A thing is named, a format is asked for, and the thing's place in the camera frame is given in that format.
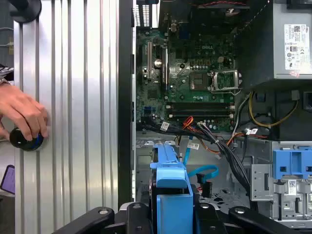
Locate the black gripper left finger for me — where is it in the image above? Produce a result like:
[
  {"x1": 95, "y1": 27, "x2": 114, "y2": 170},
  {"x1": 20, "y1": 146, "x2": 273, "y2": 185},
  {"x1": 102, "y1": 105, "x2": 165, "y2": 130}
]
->
[{"x1": 52, "y1": 202, "x2": 152, "y2": 234}]

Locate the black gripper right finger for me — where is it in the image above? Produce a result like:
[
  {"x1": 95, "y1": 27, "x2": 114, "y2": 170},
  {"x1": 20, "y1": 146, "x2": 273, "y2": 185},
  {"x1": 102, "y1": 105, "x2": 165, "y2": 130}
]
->
[{"x1": 195, "y1": 202, "x2": 302, "y2": 234}]

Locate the hard disk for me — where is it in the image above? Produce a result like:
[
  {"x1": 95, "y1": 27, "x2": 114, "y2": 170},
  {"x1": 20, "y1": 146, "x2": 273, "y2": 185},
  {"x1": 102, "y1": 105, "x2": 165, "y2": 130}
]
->
[{"x1": 149, "y1": 140, "x2": 195, "y2": 234}]

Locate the blue disk wire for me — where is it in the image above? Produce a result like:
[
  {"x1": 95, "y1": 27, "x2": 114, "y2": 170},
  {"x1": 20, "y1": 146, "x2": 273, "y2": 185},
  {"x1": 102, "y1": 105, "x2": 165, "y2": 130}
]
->
[{"x1": 183, "y1": 140, "x2": 219, "y2": 184}]

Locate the round black tool blue ring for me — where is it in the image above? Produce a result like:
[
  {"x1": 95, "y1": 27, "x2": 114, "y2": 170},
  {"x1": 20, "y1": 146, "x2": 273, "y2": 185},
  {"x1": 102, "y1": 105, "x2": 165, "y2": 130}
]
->
[{"x1": 9, "y1": 127, "x2": 45, "y2": 152}]

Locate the black RAM slot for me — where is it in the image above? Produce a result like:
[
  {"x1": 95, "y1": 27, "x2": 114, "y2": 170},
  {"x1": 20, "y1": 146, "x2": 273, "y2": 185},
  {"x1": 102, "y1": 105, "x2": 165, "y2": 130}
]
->
[
  {"x1": 165, "y1": 102, "x2": 235, "y2": 110},
  {"x1": 165, "y1": 110, "x2": 235, "y2": 118}
]

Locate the white expansion slot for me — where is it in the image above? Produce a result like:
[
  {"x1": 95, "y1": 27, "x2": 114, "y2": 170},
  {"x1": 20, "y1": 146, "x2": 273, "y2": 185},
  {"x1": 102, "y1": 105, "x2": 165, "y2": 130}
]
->
[{"x1": 146, "y1": 41, "x2": 154, "y2": 80}]

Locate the person's bare hand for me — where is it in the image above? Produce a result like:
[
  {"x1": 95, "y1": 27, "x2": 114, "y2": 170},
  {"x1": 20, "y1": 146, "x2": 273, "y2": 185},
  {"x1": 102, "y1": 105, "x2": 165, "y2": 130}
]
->
[{"x1": 0, "y1": 84, "x2": 51, "y2": 142}]

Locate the grey metal drive cage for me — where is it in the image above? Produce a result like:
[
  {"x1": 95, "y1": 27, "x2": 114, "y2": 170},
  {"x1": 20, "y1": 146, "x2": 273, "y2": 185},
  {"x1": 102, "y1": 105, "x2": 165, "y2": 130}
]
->
[{"x1": 250, "y1": 140, "x2": 312, "y2": 223}]

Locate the blue plastic drive latch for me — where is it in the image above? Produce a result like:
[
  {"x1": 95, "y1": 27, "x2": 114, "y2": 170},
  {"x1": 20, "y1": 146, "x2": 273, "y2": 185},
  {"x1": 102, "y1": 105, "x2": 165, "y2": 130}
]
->
[{"x1": 272, "y1": 148, "x2": 312, "y2": 180}]

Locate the black open PC case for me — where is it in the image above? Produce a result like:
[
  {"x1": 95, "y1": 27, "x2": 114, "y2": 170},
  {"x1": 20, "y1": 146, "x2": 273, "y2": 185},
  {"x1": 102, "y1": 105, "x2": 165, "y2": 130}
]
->
[{"x1": 117, "y1": 0, "x2": 312, "y2": 234}]

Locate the green motherboard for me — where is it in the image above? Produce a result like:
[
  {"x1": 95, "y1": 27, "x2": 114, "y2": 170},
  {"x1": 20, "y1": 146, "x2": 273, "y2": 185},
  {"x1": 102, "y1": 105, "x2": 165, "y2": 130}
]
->
[{"x1": 135, "y1": 23, "x2": 242, "y2": 133}]

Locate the purple flat case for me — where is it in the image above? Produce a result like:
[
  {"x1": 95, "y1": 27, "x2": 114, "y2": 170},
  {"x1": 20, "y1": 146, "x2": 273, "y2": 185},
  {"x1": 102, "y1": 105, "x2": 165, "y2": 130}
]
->
[{"x1": 0, "y1": 165, "x2": 16, "y2": 195}]

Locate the CPU socket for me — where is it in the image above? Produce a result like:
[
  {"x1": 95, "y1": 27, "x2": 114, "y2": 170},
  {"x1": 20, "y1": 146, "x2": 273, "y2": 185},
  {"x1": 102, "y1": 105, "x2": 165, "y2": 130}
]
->
[{"x1": 189, "y1": 72, "x2": 208, "y2": 91}]

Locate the metal socket cover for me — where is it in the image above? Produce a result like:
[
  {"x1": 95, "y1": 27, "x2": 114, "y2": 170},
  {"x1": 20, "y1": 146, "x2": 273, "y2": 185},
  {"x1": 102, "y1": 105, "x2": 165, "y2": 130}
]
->
[{"x1": 208, "y1": 69, "x2": 242, "y2": 95}]

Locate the grey power supply unit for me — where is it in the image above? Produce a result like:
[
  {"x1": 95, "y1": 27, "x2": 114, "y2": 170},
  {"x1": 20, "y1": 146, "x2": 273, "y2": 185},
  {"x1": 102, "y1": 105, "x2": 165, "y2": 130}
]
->
[{"x1": 236, "y1": 0, "x2": 312, "y2": 86}]

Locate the black round stand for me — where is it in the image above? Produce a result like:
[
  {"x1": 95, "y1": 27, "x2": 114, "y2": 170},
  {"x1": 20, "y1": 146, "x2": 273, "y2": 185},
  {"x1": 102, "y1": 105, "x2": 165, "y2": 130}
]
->
[{"x1": 9, "y1": 0, "x2": 42, "y2": 23}]

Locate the black disk power wire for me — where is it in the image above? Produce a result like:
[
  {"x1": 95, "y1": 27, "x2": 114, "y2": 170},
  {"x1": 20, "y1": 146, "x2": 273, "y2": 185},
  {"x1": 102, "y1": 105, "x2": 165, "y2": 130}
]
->
[{"x1": 196, "y1": 180, "x2": 213, "y2": 198}]

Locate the black wire bundle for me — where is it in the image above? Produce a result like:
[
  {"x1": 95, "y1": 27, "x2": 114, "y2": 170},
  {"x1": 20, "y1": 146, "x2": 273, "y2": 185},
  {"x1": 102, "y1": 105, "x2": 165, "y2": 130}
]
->
[{"x1": 143, "y1": 118, "x2": 257, "y2": 203}]

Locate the orange wire bundle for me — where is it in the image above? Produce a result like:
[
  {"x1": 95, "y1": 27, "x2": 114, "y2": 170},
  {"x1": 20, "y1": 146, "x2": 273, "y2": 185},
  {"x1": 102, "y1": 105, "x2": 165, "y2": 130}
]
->
[{"x1": 182, "y1": 116, "x2": 245, "y2": 155}]

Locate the yellow wire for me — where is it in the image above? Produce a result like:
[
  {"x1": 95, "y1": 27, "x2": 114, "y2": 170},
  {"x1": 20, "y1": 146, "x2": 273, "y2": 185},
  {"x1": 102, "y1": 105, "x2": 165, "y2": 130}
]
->
[{"x1": 248, "y1": 91, "x2": 299, "y2": 128}]

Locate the red twisted wire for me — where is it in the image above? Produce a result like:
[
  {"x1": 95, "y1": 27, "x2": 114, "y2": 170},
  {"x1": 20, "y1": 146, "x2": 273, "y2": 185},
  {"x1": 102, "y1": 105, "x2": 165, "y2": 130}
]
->
[{"x1": 209, "y1": 0, "x2": 247, "y2": 7}]

